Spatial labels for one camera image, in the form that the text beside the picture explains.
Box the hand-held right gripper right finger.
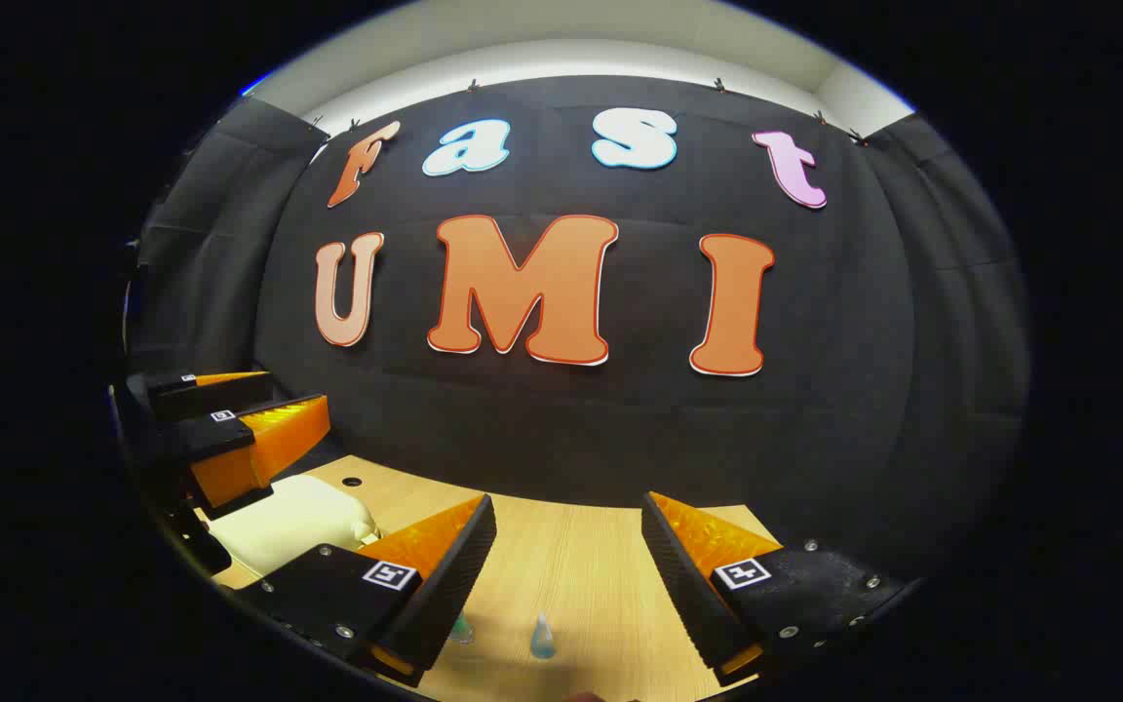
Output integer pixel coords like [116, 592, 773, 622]
[641, 490, 913, 688]

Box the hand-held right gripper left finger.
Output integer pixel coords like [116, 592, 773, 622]
[248, 493, 498, 688]

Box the pale yellow suitcase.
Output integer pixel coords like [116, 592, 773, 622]
[209, 475, 382, 578]

